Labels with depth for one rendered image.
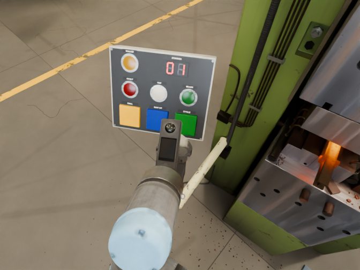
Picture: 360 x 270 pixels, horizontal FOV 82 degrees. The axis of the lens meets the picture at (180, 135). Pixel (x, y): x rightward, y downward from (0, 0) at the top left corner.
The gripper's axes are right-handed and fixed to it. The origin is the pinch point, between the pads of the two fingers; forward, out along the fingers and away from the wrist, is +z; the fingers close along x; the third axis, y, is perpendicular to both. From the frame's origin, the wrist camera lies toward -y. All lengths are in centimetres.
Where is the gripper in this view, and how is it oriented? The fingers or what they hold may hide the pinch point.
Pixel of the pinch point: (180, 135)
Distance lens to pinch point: 61.5
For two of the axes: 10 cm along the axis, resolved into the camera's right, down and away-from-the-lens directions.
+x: 9.8, 1.6, -1.1
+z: 1.7, -4.1, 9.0
